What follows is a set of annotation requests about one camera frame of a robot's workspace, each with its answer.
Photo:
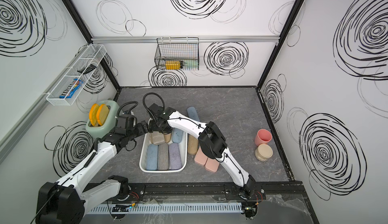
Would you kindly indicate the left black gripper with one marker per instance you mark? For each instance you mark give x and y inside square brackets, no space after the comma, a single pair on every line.
[141,131]

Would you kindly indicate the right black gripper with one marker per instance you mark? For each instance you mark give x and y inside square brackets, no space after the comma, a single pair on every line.
[153,126]

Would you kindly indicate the grey marble glasses case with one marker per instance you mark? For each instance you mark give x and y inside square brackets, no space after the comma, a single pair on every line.
[157,138]

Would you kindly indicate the tan glasses case front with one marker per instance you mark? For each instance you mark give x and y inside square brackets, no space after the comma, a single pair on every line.
[167,137]

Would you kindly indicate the tan glasses case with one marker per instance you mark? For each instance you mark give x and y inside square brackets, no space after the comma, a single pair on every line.
[193,145]
[167,137]

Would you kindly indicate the blue glasses case front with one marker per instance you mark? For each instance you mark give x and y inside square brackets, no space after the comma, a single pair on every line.
[177,135]

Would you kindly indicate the blue glasses case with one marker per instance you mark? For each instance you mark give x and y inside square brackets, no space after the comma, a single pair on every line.
[192,114]
[177,135]
[152,158]

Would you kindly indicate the grey fabric glasses case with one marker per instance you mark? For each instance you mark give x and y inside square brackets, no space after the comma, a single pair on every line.
[163,157]

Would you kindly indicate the purple glasses case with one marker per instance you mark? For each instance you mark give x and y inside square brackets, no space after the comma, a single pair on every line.
[174,157]

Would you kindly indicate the pink glasses case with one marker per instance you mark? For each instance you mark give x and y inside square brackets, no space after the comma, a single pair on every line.
[201,159]
[211,165]

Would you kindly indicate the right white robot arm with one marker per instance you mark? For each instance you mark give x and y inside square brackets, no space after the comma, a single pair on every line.
[212,143]

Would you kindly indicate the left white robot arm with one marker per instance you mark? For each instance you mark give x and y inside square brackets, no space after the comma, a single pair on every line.
[66,201]

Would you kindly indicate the white plastic storage tray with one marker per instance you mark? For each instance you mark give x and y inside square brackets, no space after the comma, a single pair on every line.
[183,146]

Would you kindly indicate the right yellow toast slice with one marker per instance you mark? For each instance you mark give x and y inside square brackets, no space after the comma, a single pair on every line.
[102,114]

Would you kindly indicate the yellow toast slice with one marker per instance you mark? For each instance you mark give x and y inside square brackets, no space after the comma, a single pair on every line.
[102,114]
[93,115]

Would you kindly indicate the mint green toaster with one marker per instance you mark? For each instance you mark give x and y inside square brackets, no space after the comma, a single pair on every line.
[101,131]

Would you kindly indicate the left yellow toast slice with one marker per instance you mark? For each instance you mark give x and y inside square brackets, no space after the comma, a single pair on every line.
[93,115]

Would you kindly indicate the yellow box in basket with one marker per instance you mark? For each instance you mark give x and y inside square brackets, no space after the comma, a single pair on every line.
[173,65]

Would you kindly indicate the green item in basket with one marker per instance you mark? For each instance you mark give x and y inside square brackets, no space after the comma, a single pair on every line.
[189,64]

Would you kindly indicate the blue candy packet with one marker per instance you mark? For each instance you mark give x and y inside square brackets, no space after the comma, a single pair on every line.
[71,89]

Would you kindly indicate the black remote control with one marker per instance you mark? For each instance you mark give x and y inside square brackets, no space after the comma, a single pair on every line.
[86,70]

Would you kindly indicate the pink cup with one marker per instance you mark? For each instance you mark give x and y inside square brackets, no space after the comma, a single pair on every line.
[263,136]

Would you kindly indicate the black wire wall basket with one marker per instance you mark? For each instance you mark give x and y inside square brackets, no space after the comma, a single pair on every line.
[176,48]

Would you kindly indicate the white wire wall shelf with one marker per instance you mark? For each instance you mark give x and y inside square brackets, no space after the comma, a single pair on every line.
[92,54]

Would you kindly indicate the grey slotted cable duct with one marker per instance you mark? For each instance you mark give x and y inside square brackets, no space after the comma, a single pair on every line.
[168,208]

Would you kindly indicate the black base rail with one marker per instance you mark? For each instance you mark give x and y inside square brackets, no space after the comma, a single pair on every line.
[220,192]

